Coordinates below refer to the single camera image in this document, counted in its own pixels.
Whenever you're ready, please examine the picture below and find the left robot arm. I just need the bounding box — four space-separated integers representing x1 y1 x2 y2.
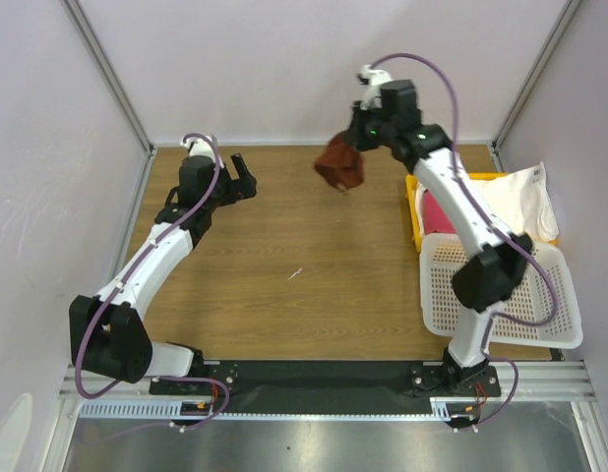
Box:
69 154 257 393

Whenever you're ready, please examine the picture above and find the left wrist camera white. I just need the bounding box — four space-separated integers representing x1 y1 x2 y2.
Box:
180 133 223 167

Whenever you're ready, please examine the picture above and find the aluminium frame post right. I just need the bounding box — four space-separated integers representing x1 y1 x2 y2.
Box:
491 0 584 155

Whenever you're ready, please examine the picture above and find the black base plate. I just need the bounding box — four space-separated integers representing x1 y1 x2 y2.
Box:
149 359 502 415

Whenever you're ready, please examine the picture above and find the aluminium frame post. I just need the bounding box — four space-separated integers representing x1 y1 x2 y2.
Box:
59 0 154 155
491 0 584 155

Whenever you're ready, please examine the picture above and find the white towel label tag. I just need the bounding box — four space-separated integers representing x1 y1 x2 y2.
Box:
526 162 546 187

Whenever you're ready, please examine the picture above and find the yellow plastic tray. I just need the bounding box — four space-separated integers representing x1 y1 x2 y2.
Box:
405 172 561 252

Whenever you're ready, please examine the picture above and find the aluminium front rail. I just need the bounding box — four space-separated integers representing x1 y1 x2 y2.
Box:
57 359 596 402

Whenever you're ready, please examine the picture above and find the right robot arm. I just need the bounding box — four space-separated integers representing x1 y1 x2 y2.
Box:
345 70 533 395

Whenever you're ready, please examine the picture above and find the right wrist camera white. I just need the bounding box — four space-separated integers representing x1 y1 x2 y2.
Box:
357 64 393 110

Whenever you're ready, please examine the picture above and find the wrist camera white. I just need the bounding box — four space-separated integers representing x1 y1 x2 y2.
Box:
180 133 223 167
357 64 393 110

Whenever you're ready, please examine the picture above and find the brown cloth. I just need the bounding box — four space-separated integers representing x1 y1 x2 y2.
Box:
313 132 364 192

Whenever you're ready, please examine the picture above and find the white perforated plastic basket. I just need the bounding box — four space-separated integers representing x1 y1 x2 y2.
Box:
419 233 583 349

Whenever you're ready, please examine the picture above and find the aluminium frame post left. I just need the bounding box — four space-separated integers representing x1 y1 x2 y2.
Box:
59 0 154 155

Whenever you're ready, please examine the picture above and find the white towel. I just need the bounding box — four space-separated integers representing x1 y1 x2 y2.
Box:
414 161 561 245

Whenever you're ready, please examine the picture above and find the pink cloth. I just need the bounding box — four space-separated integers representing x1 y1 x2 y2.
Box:
420 191 456 235

